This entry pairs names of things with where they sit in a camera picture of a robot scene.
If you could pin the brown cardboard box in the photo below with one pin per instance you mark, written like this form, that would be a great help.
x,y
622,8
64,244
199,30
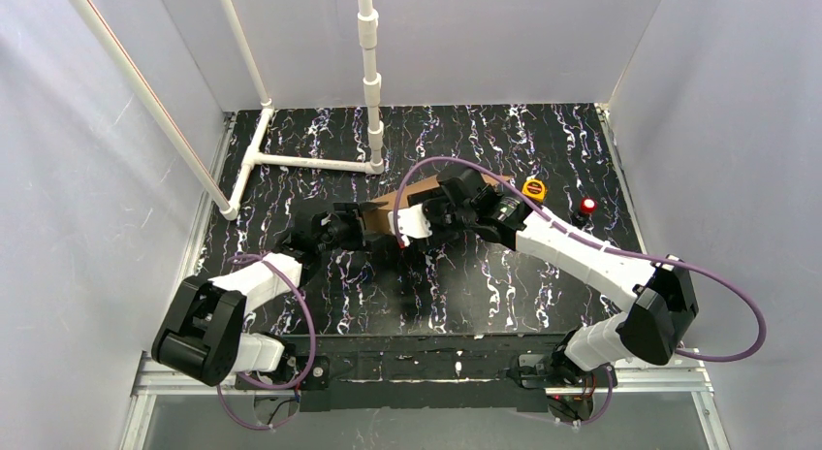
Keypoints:
x,y
376,213

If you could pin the aluminium rail frame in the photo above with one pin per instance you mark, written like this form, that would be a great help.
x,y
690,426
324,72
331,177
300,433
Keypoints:
x,y
649,408

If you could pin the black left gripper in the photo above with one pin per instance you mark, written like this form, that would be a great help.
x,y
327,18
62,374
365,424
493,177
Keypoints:
x,y
350,223

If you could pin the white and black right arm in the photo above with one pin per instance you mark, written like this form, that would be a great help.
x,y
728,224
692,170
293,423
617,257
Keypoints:
x,y
655,299

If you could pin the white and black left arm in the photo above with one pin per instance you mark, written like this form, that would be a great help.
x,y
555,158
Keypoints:
x,y
202,334

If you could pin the red emergency stop button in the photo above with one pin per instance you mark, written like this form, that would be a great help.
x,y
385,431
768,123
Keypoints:
x,y
582,215

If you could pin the yellow tape measure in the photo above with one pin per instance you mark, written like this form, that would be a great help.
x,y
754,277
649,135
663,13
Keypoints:
x,y
535,190

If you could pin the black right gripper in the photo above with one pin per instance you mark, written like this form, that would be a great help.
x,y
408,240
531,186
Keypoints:
x,y
429,213

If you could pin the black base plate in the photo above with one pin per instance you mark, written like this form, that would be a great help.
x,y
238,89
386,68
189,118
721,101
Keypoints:
x,y
519,371

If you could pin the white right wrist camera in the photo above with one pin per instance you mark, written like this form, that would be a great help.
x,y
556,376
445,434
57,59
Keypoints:
x,y
410,223

